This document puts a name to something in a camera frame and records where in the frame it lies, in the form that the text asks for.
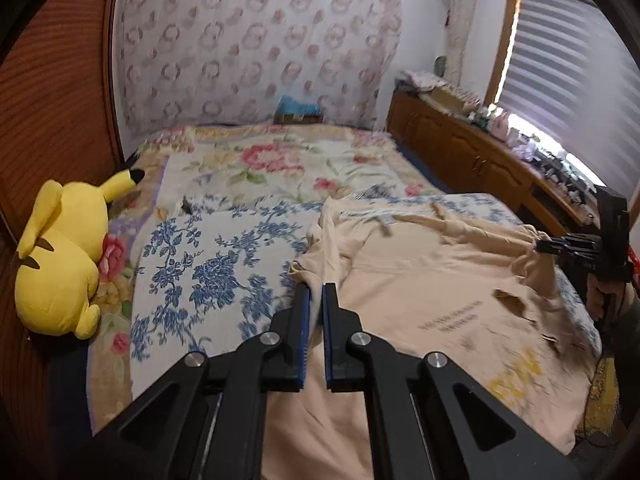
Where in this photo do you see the beige printed t-shirt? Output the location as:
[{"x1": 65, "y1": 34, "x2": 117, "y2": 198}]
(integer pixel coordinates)
[{"x1": 291, "y1": 198, "x2": 601, "y2": 453}]

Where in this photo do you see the person's right hand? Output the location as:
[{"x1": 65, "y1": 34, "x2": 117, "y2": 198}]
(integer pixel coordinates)
[{"x1": 587, "y1": 274, "x2": 639, "y2": 333}]

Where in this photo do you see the blue floral white bedsheet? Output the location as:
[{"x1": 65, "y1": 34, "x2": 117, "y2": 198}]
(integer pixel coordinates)
[{"x1": 129, "y1": 192, "x2": 602, "y2": 398}]

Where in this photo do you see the pink bottle on cabinet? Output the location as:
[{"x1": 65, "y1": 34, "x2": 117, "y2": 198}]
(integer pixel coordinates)
[{"x1": 491, "y1": 112, "x2": 510, "y2": 142}]

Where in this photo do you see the wooden sideboard cabinet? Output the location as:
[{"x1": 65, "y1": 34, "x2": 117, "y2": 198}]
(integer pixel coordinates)
[{"x1": 386, "y1": 90, "x2": 599, "y2": 236}]

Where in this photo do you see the zebra roller window blind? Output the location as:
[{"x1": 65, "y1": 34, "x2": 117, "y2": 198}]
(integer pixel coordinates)
[{"x1": 496, "y1": 0, "x2": 639, "y2": 197}]

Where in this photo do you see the yellow Pikachu plush toy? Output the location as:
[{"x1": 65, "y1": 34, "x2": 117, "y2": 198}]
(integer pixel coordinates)
[{"x1": 14, "y1": 169, "x2": 144, "y2": 339}]

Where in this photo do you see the cardboard box on cabinet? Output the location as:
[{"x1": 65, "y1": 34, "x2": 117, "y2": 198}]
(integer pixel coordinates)
[{"x1": 431, "y1": 87, "x2": 475, "y2": 113}]

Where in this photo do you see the folded patterned cloth stack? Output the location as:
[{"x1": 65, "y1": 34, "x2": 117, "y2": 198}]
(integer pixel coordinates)
[{"x1": 398, "y1": 70, "x2": 447, "y2": 92}]

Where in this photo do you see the rose pattern fleece blanket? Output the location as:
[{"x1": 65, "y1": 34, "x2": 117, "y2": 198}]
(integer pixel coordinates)
[{"x1": 87, "y1": 125, "x2": 438, "y2": 430}]

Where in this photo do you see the cream side window curtain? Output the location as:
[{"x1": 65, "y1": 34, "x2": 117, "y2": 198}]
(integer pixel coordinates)
[{"x1": 445, "y1": 0, "x2": 476, "y2": 86}]

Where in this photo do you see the blue item on box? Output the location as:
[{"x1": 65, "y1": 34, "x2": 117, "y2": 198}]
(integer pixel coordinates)
[{"x1": 273, "y1": 96, "x2": 323, "y2": 125}]

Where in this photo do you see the brown louvered wardrobe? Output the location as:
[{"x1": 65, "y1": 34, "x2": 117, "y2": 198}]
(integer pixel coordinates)
[{"x1": 1, "y1": 0, "x2": 122, "y2": 441}]

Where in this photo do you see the circle pattern sheer curtain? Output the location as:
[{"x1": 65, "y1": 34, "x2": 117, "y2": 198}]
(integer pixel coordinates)
[{"x1": 116, "y1": 0, "x2": 401, "y2": 136}]

